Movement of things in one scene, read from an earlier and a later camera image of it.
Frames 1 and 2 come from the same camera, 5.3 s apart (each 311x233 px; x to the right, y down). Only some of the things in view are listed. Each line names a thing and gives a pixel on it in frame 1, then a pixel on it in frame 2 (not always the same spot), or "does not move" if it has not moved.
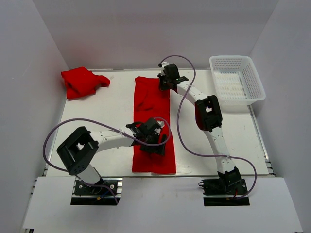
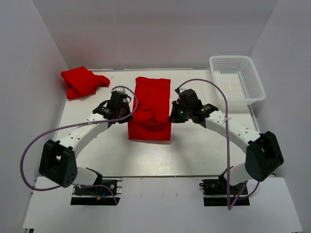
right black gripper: (162, 88) to (174, 117)
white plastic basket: (236, 80) does not move
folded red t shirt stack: (80, 82) does not move
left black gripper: (159, 150) to (125, 120)
